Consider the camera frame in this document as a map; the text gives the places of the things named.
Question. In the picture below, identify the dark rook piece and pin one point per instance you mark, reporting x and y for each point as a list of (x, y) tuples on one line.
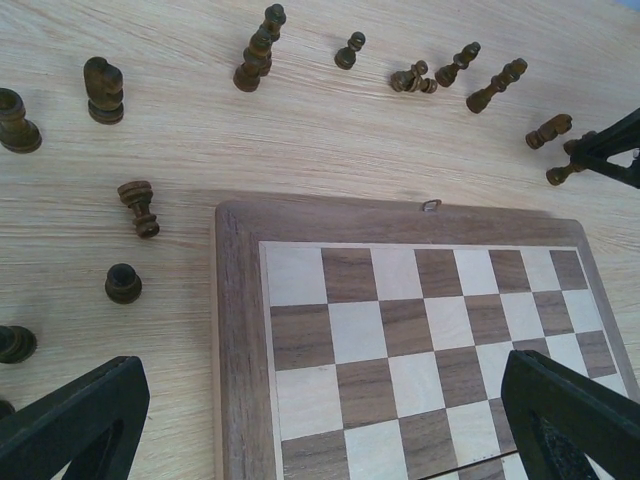
[(558, 175)]

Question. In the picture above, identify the dark pawn right side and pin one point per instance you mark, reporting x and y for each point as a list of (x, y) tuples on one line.
[(446, 75)]

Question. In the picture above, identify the dark pawn upright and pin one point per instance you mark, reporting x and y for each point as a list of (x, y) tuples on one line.
[(345, 58)]

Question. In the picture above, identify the dark rook left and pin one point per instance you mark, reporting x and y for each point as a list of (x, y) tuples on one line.
[(18, 134)]

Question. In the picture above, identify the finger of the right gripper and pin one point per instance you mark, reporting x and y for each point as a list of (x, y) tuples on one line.
[(594, 153)]

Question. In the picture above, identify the wooden chess board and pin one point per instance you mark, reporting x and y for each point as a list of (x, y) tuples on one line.
[(370, 343)]

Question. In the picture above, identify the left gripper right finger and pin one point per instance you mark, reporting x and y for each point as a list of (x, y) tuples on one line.
[(561, 421)]

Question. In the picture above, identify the dark king piece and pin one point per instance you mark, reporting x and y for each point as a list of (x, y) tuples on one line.
[(510, 73)]

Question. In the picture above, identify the dark knight left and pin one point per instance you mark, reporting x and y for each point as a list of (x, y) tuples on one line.
[(104, 87)]

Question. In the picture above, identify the dark pawn near board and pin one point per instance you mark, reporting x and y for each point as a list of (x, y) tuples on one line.
[(122, 285)]

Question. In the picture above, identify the dark rook lying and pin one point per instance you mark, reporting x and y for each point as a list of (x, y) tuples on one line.
[(137, 196)]

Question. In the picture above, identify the dark pawn corner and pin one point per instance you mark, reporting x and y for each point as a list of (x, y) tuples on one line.
[(6, 409)]

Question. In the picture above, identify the dark pawn far left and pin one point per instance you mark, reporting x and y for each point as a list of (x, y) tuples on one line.
[(17, 344)]

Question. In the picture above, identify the dark knight piece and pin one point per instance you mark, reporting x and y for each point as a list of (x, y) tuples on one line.
[(548, 131)]

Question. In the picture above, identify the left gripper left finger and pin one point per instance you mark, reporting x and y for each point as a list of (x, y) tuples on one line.
[(89, 428)]

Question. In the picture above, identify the dark bishop piece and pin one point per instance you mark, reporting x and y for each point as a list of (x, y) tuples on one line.
[(570, 146)]

